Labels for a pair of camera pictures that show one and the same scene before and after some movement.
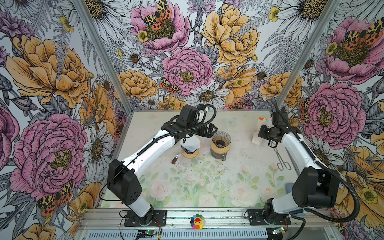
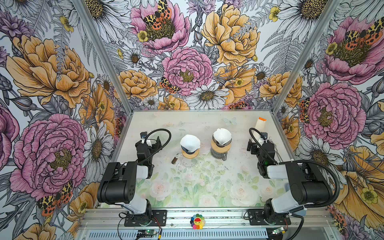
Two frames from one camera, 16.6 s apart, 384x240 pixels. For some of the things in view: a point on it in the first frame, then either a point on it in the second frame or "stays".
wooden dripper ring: (218, 150) stays
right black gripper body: (267, 133) -> (255, 150)
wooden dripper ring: (190, 156) stays
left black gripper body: (192, 124) -> (155, 147)
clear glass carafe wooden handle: (188, 162) stays
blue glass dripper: (188, 151) stays
